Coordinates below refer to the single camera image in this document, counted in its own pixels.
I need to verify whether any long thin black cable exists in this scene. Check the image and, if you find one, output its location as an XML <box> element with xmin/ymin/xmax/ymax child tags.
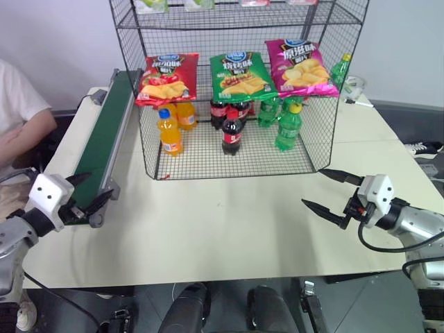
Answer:
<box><xmin>22</xmin><ymin>271</ymin><xmax>102</xmax><ymax>331</ymax></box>

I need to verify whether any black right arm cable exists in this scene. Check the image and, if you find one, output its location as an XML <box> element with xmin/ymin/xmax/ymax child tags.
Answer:
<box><xmin>357</xmin><ymin>207</ymin><xmax>444</xmax><ymax>253</ymax></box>

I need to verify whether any green chips bag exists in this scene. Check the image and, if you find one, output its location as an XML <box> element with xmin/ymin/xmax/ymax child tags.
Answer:
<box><xmin>209</xmin><ymin>51</ymin><xmax>279</xmax><ymax>104</ymax></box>

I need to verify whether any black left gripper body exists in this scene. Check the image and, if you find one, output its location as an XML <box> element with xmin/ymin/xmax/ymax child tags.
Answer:
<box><xmin>58</xmin><ymin>200</ymin><xmax>88</xmax><ymax>225</ymax></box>

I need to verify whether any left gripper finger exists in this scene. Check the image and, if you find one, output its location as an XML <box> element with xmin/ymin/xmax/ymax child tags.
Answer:
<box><xmin>65</xmin><ymin>172</ymin><xmax>93</xmax><ymax>191</ymax></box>
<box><xmin>82</xmin><ymin>189</ymin><xmax>115</xmax><ymax>216</ymax></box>

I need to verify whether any white marker pen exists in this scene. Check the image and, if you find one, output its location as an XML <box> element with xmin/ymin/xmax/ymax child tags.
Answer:
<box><xmin>343</xmin><ymin>98</ymin><xmax>375</xmax><ymax>108</ymax></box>

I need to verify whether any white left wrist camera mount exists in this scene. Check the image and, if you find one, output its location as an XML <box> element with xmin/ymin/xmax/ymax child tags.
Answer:
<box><xmin>28</xmin><ymin>173</ymin><xmax>76</xmax><ymax>232</ymax></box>

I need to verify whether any red chips bag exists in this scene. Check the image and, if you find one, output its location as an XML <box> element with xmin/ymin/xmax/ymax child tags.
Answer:
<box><xmin>134</xmin><ymin>52</ymin><xmax>200</xmax><ymax>108</ymax></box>

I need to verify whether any cola bottle red cap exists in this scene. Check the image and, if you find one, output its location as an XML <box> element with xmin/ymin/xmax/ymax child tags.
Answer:
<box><xmin>221</xmin><ymin>110</ymin><xmax>244</xmax><ymax>156</ymax></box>

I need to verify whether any dark rounded shape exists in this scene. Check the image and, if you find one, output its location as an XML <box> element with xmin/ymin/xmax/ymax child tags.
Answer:
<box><xmin>246</xmin><ymin>284</ymin><xmax>296</xmax><ymax>333</ymax></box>
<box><xmin>157</xmin><ymin>282</ymin><xmax>211</xmax><ymax>333</ymax></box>

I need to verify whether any magenta chips bag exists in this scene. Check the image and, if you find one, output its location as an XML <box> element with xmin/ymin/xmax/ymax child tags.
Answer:
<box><xmin>264</xmin><ymin>38</ymin><xmax>341</xmax><ymax>99</ymax></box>

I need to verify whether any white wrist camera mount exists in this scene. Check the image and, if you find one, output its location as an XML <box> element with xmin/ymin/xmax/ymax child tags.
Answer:
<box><xmin>28</xmin><ymin>173</ymin><xmax>76</xmax><ymax>232</ymax></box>
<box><xmin>356</xmin><ymin>174</ymin><xmax>395</xmax><ymax>229</ymax></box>

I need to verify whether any white green snack packet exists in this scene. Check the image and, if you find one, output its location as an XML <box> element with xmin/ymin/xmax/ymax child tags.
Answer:
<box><xmin>183</xmin><ymin>0</ymin><xmax>216</xmax><ymax>10</ymax></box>

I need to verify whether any person in white shirt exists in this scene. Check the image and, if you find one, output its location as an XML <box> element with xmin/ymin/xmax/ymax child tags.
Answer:
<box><xmin>0</xmin><ymin>58</ymin><xmax>53</xmax><ymax>223</ymax></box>

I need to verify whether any orange soda bottle blue cap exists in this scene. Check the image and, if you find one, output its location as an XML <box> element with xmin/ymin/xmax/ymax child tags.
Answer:
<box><xmin>156</xmin><ymin>108</ymin><xmax>184</xmax><ymax>157</ymax></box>

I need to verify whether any white shoe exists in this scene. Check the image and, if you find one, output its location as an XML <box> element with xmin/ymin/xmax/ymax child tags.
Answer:
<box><xmin>16</xmin><ymin>290</ymin><xmax>39</xmax><ymax>332</ymax></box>

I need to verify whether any black metal bracket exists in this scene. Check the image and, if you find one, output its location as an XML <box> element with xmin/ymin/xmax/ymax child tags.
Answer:
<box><xmin>299</xmin><ymin>280</ymin><xmax>330</xmax><ymax>333</ymax></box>

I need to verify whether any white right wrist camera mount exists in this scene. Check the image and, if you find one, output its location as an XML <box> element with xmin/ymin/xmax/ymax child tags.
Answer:
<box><xmin>356</xmin><ymin>174</ymin><xmax>395</xmax><ymax>229</ymax></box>

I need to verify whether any green soda bottle yellow cap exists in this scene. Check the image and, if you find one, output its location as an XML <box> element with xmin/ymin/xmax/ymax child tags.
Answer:
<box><xmin>275</xmin><ymin>99</ymin><xmax>304</xmax><ymax>153</ymax></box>

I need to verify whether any black clamp block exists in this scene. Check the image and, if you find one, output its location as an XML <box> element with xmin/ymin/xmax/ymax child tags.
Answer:
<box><xmin>99</xmin><ymin>306</ymin><xmax>139</xmax><ymax>333</ymax></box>

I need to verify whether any green conveyor belt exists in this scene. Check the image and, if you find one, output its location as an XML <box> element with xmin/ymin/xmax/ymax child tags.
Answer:
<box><xmin>71</xmin><ymin>68</ymin><xmax>145</xmax><ymax>229</ymax></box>

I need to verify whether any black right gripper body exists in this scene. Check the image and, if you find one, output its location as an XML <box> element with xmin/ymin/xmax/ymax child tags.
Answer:
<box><xmin>341</xmin><ymin>195</ymin><xmax>370</xmax><ymax>223</ymax></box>

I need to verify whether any black wire mesh rack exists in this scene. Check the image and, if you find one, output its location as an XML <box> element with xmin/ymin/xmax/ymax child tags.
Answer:
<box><xmin>108</xmin><ymin>0</ymin><xmax>369</xmax><ymax>181</ymax></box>

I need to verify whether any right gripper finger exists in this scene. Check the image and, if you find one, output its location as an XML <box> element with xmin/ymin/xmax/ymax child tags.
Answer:
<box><xmin>300</xmin><ymin>198</ymin><xmax>348</xmax><ymax>231</ymax></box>
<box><xmin>318</xmin><ymin>168</ymin><xmax>364</xmax><ymax>187</ymax></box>

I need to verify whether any black white sneaker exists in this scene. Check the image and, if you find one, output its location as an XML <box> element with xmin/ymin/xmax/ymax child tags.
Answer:
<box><xmin>404</xmin><ymin>139</ymin><xmax>444</xmax><ymax>155</ymax></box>

